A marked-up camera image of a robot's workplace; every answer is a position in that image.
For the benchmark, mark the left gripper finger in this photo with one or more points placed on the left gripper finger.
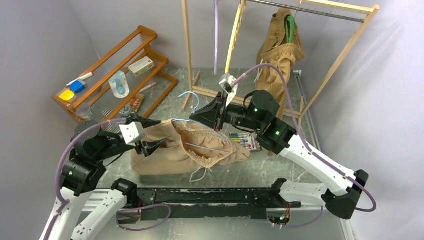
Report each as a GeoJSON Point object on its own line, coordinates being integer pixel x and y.
{"type": "Point", "coordinates": [146, 122]}
{"type": "Point", "coordinates": [151, 146]}

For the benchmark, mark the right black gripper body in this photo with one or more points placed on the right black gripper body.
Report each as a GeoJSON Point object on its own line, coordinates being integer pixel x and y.
{"type": "Point", "coordinates": [226, 114]}

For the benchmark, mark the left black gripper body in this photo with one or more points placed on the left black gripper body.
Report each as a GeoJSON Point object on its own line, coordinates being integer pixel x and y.
{"type": "Point", "coordinates": [138, 147]}

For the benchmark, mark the blue wire hanger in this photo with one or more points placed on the blue wire hanger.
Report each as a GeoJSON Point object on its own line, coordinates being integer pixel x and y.
{"type": "Point", "coordinates": [196, 124]}

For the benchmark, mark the beige shorts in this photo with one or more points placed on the beige shorts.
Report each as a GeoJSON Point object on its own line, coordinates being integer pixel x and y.
{"type": "Point", "coordinates": [187, 151]}

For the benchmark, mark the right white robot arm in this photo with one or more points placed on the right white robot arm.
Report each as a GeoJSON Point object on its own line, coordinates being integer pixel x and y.
{"type": "Point", "coordinates": [339, 189]}

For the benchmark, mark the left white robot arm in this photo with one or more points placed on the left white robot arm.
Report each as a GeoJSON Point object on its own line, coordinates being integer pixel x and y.
{"type": "Point", "coordinates": [80, 169]}

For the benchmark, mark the brown hanging shorts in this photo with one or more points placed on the brown hanging shorts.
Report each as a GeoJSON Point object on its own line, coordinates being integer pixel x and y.
{"type": "Point", "coordinates": [276, 51]}

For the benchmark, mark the purple hanger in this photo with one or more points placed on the purple hanger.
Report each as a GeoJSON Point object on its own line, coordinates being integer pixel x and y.
{"type": "Point", "coordinates": [216, 37]}

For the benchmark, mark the yellow hanger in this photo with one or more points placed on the yellow hanger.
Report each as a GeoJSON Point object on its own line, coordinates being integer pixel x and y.
{"type": "Point", "coordinates": [234, 34]}

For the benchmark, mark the green hanger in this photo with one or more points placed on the green hanger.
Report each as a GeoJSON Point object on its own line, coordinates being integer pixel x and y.
{"type": "Point", "coordinates": [290, 28]}

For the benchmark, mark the orange snack packet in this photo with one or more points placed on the orange snack packet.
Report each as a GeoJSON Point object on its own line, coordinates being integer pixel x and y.
{"type": "Point", "coordinates": [136, 102]}

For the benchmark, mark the orange wooden shelf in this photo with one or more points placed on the orange wooden shelf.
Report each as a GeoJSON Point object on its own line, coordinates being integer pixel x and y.
{"type": "Point", "coordinates": [98, 93]}

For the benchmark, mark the pink tipped white pen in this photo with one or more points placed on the pink tipped white pen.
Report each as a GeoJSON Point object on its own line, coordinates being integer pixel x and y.
{"type": "Point", "coordinates": [147, 87]}

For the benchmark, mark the blue item blister pack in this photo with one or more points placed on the blue item blister pack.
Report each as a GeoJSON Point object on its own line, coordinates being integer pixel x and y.
{"type": "Point", "coordinates": [119, 85]}

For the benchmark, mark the coloured marker set pack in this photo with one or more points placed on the coloured marker set pack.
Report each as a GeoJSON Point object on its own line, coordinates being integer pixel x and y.
{"type": "Point", "coordinates": [247, 140]}

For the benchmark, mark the clear round jar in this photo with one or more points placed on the clear round jar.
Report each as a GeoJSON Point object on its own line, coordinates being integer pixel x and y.
{"type": "Point", "coordinates": [84, 111]}

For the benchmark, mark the white green box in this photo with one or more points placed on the white green box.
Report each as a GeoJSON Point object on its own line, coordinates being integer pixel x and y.
{"type": "Point", "coordinates": [141, 66]}

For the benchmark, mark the white marker pen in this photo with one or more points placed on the white marker pen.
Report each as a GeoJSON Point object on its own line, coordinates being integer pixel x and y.
{"type": "Point", "coordinates": [81, 78]}

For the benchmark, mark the blue sponge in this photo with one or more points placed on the blue sponge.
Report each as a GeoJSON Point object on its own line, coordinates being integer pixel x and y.
{"type": "Point", "coordinates": [77, 86]}

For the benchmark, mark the yellow sponge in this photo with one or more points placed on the yellow sponge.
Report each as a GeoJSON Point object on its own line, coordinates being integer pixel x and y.
{"type": "Point", "coordinates": [67, 95]}

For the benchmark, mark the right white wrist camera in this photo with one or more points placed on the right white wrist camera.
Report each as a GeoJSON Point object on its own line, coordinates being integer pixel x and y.
{"type": "Point", "coordinates": [227, 83]}

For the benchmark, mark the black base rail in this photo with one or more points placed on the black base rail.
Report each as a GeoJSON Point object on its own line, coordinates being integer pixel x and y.
{"type": "Point", "coordinates": [190, 203]}

